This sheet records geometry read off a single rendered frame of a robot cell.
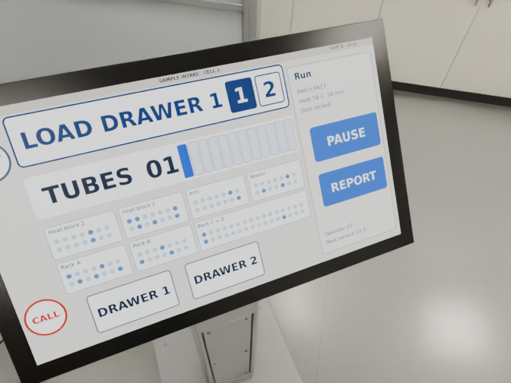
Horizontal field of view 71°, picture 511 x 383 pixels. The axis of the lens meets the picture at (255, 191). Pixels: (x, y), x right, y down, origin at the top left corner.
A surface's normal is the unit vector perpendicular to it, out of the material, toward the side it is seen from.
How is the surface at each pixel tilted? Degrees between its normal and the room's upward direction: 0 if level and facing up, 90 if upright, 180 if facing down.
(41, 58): 90
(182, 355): 5
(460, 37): 90
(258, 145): 50
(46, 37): 90
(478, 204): 0
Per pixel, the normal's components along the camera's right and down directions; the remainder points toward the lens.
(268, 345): 0.11, -0.67
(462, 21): -0.22, 0.74
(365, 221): 0.30, 0.13
